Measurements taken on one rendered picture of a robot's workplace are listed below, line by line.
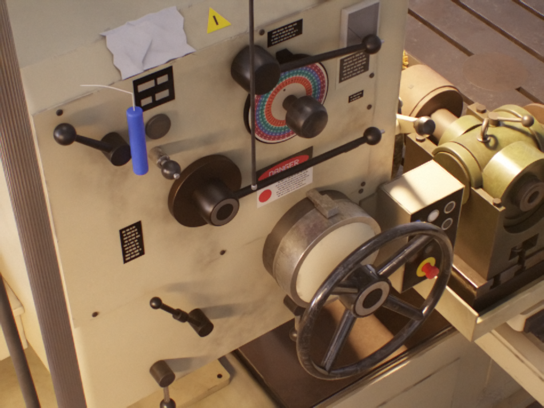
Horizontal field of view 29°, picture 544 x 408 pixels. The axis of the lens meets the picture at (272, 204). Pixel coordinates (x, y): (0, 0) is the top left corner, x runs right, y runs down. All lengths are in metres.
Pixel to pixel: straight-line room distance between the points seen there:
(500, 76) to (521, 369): 0.87
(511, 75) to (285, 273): 1.33
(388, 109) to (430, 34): 1.23
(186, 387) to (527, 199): 0.99
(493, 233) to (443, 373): 0.74
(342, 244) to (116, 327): 0.46
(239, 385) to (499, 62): 1.23
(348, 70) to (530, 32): 1.49
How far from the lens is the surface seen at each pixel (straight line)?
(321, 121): 1.84
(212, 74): 1.77
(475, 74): 3.18
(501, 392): 3.51
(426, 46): 3.28
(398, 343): 2.21
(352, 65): 1.97
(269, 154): 1.96
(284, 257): 2.07
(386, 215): 2.25
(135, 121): 1.64
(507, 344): 2.85
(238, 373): 2.85
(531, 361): 2.82
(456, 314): 2.62
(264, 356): 2.86
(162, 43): 1.71
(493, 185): 2.44
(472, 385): 3.32
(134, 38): 1.70
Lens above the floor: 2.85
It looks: 43 degrees down
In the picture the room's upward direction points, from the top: straight up
